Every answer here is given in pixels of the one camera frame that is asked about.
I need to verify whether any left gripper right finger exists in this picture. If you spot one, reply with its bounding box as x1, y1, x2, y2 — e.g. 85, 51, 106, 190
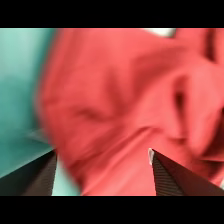
148, 148, 224, 197

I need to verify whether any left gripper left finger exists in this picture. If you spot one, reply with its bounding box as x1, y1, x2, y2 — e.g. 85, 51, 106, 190
0, 149, 58, 197

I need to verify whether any red T-shirt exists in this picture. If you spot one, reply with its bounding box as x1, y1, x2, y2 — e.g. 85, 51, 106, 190
35, 27, 224, 197

